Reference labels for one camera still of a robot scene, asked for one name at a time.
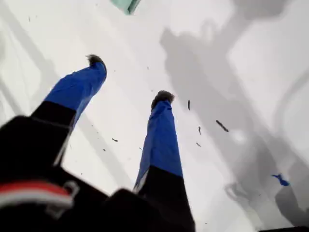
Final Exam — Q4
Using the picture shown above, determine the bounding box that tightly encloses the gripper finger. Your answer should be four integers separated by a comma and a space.
32, 54, 107, 129
134, 90, 195, 228

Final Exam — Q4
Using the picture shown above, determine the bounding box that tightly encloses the pale green T-shirt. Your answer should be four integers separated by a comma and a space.
110, 0, 142, 15

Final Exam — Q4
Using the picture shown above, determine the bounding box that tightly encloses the short blue tape strip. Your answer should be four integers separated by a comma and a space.
271, 173, 290, 187

